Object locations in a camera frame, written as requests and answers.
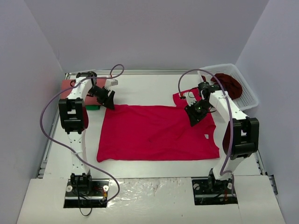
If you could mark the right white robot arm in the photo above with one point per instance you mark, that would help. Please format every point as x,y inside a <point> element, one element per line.
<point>241,136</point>

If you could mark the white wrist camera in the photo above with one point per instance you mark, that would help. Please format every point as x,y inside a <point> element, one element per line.
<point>110,82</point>
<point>188,99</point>

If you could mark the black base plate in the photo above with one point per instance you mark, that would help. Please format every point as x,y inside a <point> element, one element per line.
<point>95,197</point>
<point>219,194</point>

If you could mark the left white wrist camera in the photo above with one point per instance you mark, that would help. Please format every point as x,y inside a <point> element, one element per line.
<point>110,82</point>

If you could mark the folded green shirt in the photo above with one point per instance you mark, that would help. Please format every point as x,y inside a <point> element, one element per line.
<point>92,107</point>

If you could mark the bright red t shirt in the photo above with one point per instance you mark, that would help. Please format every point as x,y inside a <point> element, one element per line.
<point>156,133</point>

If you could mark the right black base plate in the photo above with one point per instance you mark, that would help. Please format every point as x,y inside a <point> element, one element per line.
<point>219,194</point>

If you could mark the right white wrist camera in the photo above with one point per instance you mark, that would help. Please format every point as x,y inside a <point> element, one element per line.
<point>188,99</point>

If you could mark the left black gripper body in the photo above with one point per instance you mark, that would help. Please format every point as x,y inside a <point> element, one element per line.
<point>105,96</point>

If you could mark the dark red t shirt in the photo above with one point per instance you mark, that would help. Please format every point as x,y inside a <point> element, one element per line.
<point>230,85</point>

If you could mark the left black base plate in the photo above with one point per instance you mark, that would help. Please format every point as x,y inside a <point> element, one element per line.
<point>95,197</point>

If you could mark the folded salmon pink shirt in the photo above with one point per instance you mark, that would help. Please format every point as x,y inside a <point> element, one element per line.
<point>89,100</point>

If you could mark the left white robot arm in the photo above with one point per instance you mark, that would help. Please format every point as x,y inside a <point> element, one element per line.
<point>74,120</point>

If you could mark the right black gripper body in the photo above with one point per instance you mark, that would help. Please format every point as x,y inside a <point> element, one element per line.
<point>195,112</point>

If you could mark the white plastic basket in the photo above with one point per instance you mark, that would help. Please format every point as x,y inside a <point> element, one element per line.
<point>248,99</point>

